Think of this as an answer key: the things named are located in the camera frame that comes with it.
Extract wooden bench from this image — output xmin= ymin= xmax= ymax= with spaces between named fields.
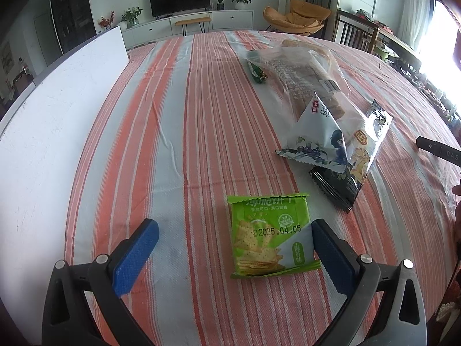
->
xmin=175 ymin=16 xmax=211 ymax=36

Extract green sausage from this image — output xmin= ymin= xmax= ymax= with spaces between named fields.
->
xmin=247 ymin=50 xmax=269 ymax=83

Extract orange lounge chair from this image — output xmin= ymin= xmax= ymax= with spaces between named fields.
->
xmin=263 ymin=0 xmax=332 ymax=37

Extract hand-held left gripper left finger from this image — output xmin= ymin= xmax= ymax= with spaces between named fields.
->
xmin=42 ymin=218 xmax=160 ymax=346

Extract black display cabinet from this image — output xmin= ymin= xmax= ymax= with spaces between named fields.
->
xmin=48 ymin=0 xmax=97 ymax=54

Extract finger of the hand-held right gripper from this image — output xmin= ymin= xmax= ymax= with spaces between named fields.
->
xmin=416 ymin=136 xmax=446 ymax=157

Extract white curtain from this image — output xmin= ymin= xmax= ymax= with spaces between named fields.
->
xmin=398 ymin=0 xmax=431 ymax=49

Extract green cracker packet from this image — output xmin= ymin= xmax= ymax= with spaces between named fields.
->
xmin=227 ymin=192 xmax=322 ymax=279

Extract white cardboard box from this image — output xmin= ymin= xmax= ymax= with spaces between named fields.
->
xmin=0 ymin=25 xmax=128 ymax=346

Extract red flowers in vase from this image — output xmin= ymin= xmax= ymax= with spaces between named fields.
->
xmin=98 ymin=12 xmax=115 ymax=31

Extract clear sliced bread bag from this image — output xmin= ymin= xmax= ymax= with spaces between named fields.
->
xmin=247 ymin=40 xmax=364 ymax=152

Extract white blue snack packet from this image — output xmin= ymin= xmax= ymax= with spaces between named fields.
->
xmin=275 ymin=95 xmax=352 ymax=174

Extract bushy green potted plant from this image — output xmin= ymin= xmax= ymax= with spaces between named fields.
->
xmin=120 ymin=6 xmax=143 ymax=29

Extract yellow cartoon snack packet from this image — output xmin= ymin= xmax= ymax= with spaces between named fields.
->
xmin=344 ymin=100 xmax=394 ymax=188

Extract white television cabinet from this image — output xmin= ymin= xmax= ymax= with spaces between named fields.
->
xmin=122 ymin=7 xmax=254 ymax=47

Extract striped orange grey tablecloth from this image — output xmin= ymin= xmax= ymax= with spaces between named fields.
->
xmin=65 ymin=29 xmax=461 ymax=346

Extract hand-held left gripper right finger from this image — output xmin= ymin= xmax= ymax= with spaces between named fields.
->
xmin=311 ymin=218 xmax=427 ymax=346

